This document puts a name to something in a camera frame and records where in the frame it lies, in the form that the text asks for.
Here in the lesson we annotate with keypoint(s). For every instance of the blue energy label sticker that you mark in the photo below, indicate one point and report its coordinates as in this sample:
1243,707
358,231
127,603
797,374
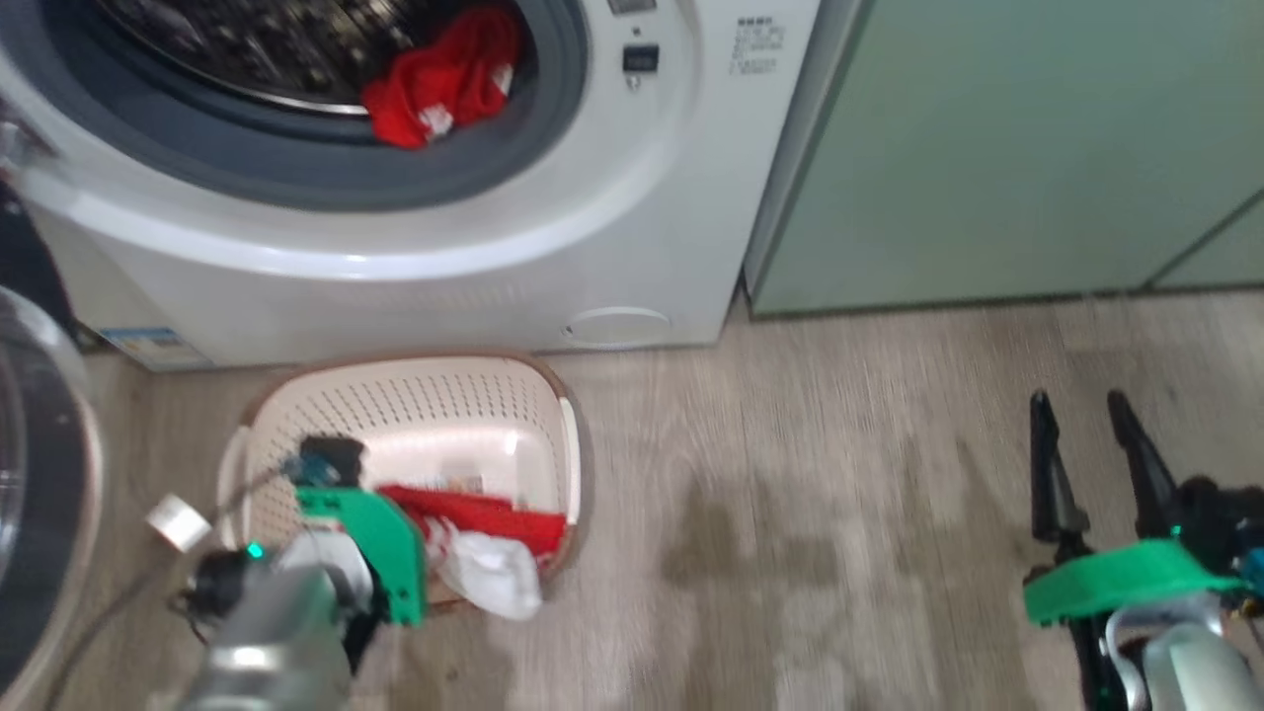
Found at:
153,346

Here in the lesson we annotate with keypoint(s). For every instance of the red and white garment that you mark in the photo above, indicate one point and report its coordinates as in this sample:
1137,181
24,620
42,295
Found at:
494,573

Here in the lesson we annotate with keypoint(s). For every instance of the white front-load washing machine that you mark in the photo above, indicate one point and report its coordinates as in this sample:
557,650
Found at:
642,197

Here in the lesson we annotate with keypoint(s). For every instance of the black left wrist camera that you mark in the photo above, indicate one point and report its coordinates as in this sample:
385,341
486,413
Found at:
336,459

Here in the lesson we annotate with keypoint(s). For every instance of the cream basket with brown rim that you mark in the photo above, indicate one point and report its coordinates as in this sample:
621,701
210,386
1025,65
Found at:
444,405

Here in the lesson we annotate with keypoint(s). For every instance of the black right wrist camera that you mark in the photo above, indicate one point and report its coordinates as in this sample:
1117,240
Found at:
1220,523

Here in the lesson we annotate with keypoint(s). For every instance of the grey rubber door gasket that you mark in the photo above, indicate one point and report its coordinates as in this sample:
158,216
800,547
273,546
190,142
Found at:
296,163

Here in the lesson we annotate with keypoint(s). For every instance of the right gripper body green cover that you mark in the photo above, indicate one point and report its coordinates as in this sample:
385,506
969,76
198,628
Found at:
1126,578

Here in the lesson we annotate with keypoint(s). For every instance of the printed text label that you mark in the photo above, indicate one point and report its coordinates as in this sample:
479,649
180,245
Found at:
755,44

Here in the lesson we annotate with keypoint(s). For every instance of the black door latch socket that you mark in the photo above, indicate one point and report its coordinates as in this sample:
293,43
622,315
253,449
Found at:
640,57

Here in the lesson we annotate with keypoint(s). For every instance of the red garment with white marks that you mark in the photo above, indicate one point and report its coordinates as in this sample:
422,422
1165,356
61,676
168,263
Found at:
444,79

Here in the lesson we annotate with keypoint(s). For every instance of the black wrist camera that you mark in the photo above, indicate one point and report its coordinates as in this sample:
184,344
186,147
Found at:
336,459
1220,523

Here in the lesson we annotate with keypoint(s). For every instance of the green cabinet right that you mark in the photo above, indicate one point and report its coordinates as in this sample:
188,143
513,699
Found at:
987,148

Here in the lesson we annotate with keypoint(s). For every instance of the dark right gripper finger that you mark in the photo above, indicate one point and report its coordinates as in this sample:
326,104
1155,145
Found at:
1055,484
1145,474

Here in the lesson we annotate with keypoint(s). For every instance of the washing machine door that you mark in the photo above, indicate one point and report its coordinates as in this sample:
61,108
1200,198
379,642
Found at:
49,474

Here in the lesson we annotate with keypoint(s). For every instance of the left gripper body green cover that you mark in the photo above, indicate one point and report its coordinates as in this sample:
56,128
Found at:
380,543

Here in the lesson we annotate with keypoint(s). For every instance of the round white filter cover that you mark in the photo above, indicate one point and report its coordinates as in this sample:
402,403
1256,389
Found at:
617,326

